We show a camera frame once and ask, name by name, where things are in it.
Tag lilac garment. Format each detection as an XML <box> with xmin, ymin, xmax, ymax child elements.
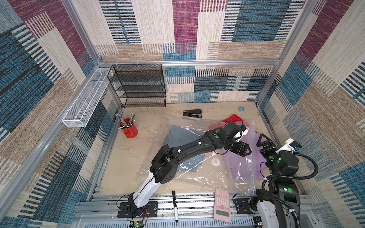
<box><xmin>223</xmin><ymin>132</ymin><xmax>266</xmax><ymax>182</ymax></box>

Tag clear plastic vacuum bag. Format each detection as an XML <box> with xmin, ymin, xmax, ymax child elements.
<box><xmin>158</xmin><ymin>116</ymin><xmax>256</xmax><ymax>196</ymax></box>

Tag red trousers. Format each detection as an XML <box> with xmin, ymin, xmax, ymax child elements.
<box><xmin>208</xmin><ymin>115</ymin><xmax>244</xmax><ymax>130</ymax></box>

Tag blue garment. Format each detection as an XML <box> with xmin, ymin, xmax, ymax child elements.
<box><xmin>163</xmin><ymin>125</ymin><xmax>205</xmax><ymax>173</ymax></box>

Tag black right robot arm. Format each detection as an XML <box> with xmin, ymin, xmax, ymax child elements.
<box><xmin>251</xmin><ymin>134</ymin><xmax>318</xmax><ymax>228</ymax></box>

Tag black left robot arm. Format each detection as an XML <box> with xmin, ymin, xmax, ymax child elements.
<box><xmin>128</xmin><ymin>122</ymin><xmax>252</xmax><ymax>215</ymax></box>

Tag blue tape roll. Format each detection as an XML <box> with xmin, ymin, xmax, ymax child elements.
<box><xmin>238</xmin><ymin>106</ymin><xmax>245</xmax><ymax>113</ymax></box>

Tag black stapler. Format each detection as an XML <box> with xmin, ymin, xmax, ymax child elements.
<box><xmin>183</xmin><ymin>109</ymin><xmax>202</xmax><ymax>118</ymax></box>

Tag pink calculator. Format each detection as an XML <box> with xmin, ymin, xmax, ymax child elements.
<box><xmin>213</xmin><ymin>188</ymin><xmax>232</xmax><ymax>223</ymax></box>

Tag black marker pen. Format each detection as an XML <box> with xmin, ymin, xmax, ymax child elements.
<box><xmin>172</xmin><ymin>191</ymin><xmax>179</xmax><ymax>223</ymax></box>

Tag red pen cup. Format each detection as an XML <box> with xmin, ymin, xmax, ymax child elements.
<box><xmin>121</xmin><ymin>120</ymin><xmax>138</xmax><ymax>139</ymax></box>

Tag pens in cup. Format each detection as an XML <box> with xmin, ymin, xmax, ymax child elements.
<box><xmin>116</xmin><ymin>113</ymin><xmax>134</xmax><ymax>129</ymax></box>

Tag black mesh shelf rack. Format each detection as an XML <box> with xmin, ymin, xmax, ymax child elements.
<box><xmin>108</xmin><ymin>64</ymin><xmax>167</xmax><ymax>108</ymax></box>

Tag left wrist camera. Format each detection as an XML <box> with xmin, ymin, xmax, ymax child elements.
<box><xmin>233</xmin><ymin>125</ymin><xmax>248</xmax><ymax>142</ymax></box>

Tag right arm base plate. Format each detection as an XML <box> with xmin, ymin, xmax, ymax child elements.
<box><xmin>232</xmin><ymin>198</ymin><xmax>256</xmax><ymax>215</ymax></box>

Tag aluminium front rail frame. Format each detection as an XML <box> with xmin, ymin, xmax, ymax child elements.
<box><xmin>71</xmin><ymin>192</ymin><xmax>263</xmax><ymax>228</ymax></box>

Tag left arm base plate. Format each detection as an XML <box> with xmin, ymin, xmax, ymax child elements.
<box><xmin>117</xmin><ymin>201</ymin><xmax>158</xmax><ymax>219</ymax></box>

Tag white wire wall basket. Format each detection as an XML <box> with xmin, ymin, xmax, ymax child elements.
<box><xmin>62</xmin><ymin>68</ymin><xmax>110</xmax><ymax>128</ymax></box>

